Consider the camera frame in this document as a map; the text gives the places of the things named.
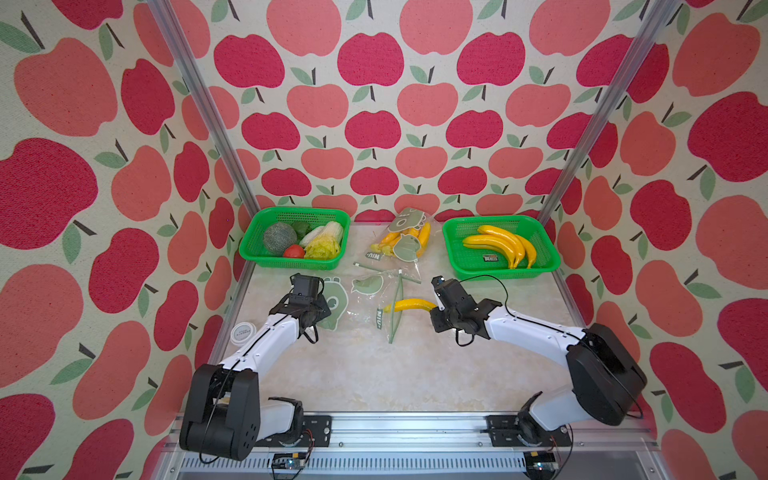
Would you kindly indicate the zip-top bag with dinosaur print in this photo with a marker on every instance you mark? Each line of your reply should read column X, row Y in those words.
column 365, row 301

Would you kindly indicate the green basket with vegetables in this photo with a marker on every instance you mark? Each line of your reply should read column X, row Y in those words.
column 252, row 248

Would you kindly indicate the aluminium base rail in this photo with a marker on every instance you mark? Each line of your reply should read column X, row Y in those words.
column 432, row 445

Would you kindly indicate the red tomato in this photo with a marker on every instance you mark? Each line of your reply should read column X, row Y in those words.
column 294, row 252

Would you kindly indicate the green broccoli head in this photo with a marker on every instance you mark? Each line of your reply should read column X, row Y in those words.
column 278, row 237

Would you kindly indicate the bananas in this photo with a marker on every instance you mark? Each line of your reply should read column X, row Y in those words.
column 407, row 245

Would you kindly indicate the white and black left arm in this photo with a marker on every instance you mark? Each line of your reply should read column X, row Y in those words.
column 224, row 415

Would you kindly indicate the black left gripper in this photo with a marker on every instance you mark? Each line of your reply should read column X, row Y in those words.
column 325, row 309

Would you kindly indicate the single yellow banana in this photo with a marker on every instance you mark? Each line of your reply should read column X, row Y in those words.
column 410, row 304

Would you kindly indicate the yellow banana bunch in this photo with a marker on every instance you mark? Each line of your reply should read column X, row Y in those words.
column 513, row 247

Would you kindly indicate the green pepper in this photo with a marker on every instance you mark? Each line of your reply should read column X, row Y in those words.
column 301, row 228

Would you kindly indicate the aluminium frame post left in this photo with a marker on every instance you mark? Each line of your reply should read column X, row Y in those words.
column 173, row 33

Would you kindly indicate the empty green plastic basket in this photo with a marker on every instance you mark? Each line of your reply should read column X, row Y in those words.
column 469, row 263

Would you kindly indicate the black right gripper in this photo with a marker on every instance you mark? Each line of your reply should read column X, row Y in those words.
column 435, row 319

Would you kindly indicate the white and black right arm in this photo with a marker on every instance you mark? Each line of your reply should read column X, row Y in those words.
column 605, row 380

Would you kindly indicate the yellow-green cabbage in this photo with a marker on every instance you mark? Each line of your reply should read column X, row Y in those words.
column 323, row 242

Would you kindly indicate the small white lidded bottle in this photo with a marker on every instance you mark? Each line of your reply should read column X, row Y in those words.
column 242, row 334

